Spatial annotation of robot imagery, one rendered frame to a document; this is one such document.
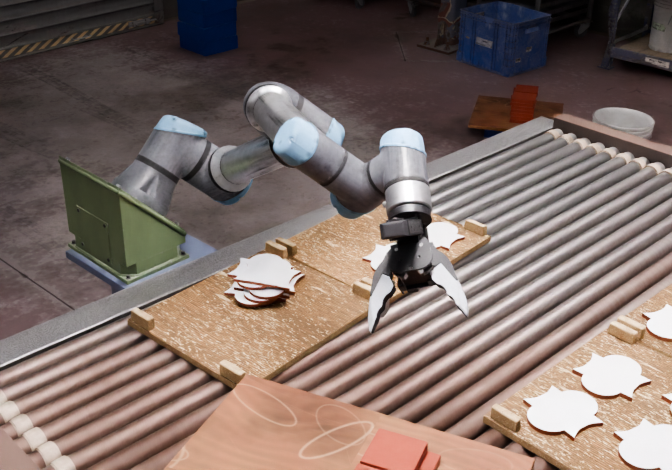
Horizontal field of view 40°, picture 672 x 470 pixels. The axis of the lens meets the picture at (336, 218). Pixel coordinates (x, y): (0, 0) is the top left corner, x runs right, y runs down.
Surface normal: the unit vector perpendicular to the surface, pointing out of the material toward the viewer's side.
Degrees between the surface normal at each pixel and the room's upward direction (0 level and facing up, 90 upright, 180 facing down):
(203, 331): 0
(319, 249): 0
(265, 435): 0
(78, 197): 90
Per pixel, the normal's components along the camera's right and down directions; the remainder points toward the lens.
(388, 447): 0.01, -0.89
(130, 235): 0.72, 0.33
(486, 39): -0.76, 0.29
